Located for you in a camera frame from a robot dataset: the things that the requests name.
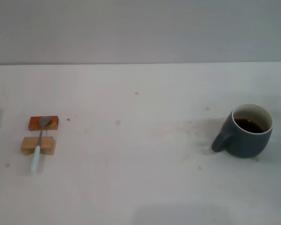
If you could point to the grey ceramic mug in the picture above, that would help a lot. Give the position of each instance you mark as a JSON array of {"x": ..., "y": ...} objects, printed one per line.
[{"x": 243, "y": 145}]

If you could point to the dark orange wooden block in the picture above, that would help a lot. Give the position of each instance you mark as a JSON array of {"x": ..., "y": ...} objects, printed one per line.
[{"x": 53, "y": 123}]

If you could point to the light notched wooden block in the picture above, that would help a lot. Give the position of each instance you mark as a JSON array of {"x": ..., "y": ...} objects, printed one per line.
[{"x": 48, "y": 144}]

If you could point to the dark coffee liquid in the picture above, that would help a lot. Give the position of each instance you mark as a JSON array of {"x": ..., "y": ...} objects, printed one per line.
[{"x": 249, "y": 126}]

